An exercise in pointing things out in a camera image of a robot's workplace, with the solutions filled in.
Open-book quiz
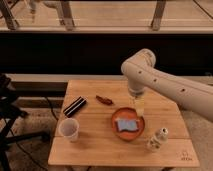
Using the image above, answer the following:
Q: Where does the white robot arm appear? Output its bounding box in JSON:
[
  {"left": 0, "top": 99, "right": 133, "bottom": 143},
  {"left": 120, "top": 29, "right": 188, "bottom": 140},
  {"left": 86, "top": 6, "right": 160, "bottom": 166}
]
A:
[{"left": 121, "top": 48, "right": 213, "bottom": 122}]

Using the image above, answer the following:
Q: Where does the blue folded cloth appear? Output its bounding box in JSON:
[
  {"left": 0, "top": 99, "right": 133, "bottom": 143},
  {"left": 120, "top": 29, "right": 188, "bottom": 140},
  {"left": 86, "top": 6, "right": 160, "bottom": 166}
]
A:
[{"left": 116, "top": 119, "right": 138, "bottom": 132}]

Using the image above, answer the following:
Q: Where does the orange round plate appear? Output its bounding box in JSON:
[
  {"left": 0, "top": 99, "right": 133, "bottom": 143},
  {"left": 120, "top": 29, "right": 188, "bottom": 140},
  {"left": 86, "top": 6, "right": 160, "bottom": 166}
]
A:
[{"left": 111, "top": 107, "right": 145, "bottom": 141}]

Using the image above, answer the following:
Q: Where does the black striped rectangular box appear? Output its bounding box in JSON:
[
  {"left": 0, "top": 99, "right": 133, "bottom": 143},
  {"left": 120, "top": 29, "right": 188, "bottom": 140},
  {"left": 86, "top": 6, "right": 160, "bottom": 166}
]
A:
[{"left": 63, "top": 97, "right": 87, "bottom": 118}]

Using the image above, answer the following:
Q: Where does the translucent plastic cup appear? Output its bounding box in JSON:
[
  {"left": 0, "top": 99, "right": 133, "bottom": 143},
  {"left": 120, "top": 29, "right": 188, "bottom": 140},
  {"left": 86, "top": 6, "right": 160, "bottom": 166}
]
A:
[{"left": 58, "top": 118, "right": 79, "bottom": 142}]

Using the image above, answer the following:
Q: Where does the black tripod stand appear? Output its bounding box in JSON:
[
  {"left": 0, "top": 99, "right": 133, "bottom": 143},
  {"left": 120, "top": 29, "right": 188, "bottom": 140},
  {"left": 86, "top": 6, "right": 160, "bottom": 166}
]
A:
[{"left": 0, "top": 73, "right": 50, "bottom": 171}]

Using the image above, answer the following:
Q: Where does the black floor cable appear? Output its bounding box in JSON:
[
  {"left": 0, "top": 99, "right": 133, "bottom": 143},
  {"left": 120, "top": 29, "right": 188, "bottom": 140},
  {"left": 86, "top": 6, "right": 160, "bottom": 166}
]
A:
[{"left": 44, "top": 96, "right": 60, "bottom": 121}]

